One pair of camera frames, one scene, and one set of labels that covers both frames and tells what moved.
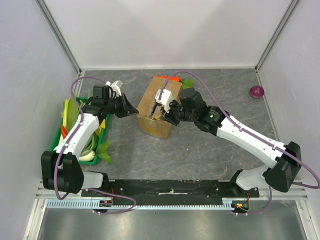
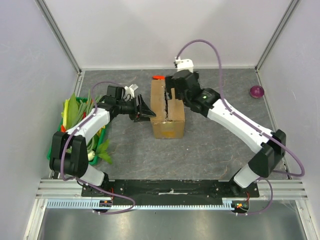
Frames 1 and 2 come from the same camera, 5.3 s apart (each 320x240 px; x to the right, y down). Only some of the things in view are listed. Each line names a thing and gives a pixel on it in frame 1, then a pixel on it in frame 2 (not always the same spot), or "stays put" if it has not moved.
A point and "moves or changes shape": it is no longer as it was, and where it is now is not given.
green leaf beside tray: (102, 152) stays put
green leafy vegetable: (70, 110) stays put
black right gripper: (170, 115) → (173, 85)
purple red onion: (257, 92) stays put
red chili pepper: (64, 131) stays put
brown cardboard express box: (150, 112) moves or changes shape
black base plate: (172, 190) stays put
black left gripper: (126, 108) → (141, 112)
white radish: (88, 157) stays put
